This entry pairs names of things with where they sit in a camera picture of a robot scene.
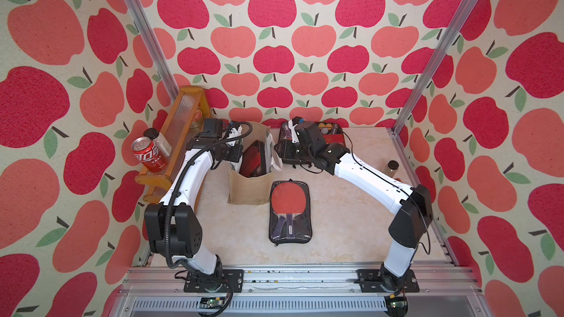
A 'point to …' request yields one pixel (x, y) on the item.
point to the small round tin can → (197, 118)
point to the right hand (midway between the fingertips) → (279, 150)
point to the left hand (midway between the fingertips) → (242, 154)
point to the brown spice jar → (391, 168)
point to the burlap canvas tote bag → (255, 190)
